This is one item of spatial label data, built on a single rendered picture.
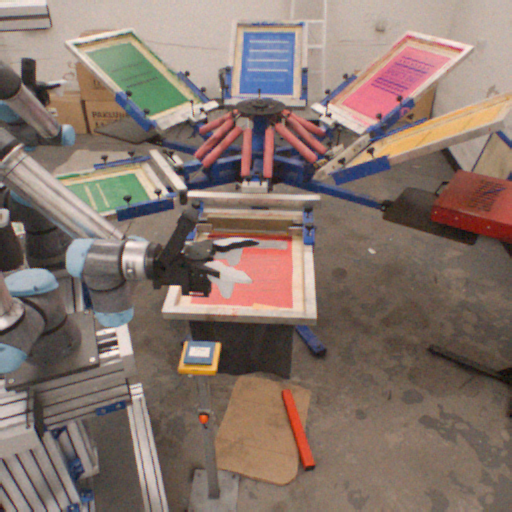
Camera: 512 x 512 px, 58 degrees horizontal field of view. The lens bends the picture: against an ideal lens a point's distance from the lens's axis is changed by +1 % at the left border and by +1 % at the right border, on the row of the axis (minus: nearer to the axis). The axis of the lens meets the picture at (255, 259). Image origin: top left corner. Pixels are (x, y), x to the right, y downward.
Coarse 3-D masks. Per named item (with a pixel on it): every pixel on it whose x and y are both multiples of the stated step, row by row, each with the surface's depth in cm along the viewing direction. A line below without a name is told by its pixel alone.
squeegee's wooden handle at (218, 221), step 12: (216, 216) 216; (228, 216) 216; (240, 216) 216; (252, 216) 216; (264, 216) 216; (288, 216) 215; (216, 228) 219; (228, 228) 219; (240, 228) 218; (252, 228) 218; (264, 228) 217; (276, 228) 217; (288, 228) 217
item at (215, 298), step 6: (210, 234) 222; (216, 234) 222; (222, 234) 222; (228, 234) 222; (234, 234) 222; (240, 234) 222; (246, 234) 222; (246, 252) 210; (198, 294) 186; (210, 294) 186; (216, 294) 186; (234, 294) 186; (240, 294) 186; (192, 300) 183; (198, 300) 183; (204, 300) 183; (210, 300) 183; (216, 300) 183; (222, 300) 183; (228, 300) 183; (234, 300) 183; (240, 300) 183
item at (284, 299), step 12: (288, 240) 218; (252, 252) 210; (264, 252) 210; (276, 252) 210; (288, 252) 210; (288, 264) 203; (288, 276) 196; (288, 288) 189; (252, 300) 183; (264, 300) 183; (276, 300) 183; (288, 300) 183
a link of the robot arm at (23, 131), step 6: (12, 126) 160; (18, 126) 160; (24, 126) 161; (30, 126) 162; (12, 132) 161; (18, 132) 161; (24, 132) 161; (30, 132) 161; (18, 138) 162; (24, 138) 162; (30, 138) 162; (36, 138) 162; (24, 144) 164; (30, 144) 164; (36, 144) 164; (30, 150) 166
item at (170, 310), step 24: (192, 240) 212; (312, 264) 197; (312, 288) 184; (168, 312) 173; (192, 312) 173; (216, 312) 173; (240, 312) 173; (264, 312) 173; (288, 312) 173; (312, 312) 173
